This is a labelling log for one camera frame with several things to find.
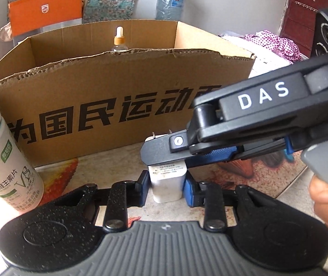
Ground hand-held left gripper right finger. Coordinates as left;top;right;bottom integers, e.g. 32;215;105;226
183;172;279;232

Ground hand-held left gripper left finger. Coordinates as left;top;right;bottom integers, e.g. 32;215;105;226
47;170;149;233

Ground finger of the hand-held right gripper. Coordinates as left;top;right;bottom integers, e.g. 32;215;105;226
140;132;210;168
206;139;288;164

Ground white charger plug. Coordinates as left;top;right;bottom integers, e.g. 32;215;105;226
146;129;187;203

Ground large cardboard box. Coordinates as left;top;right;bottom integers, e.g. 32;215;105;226
0;20;257;168

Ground green dropper bottle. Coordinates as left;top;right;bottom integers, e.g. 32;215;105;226
111;26;129;53

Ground person's right hand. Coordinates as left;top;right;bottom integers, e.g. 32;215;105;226
308;174;328;253

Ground white patterned bedding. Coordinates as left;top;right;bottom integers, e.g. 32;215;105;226
219;33;297;78

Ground pink checkered cloth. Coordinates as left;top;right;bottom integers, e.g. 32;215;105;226
245;29;307;62

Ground dark red wooden door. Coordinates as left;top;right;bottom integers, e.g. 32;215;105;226
279;0;328;48

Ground white pill bottle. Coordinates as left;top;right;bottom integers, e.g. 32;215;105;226
0;94;44;216

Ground blue water jug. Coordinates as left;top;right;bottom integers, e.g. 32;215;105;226
155;0;187;20

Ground orange product box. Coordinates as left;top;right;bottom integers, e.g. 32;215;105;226
8;0;84;38

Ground brown paper bag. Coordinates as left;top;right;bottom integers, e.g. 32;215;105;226
0;21;13;41

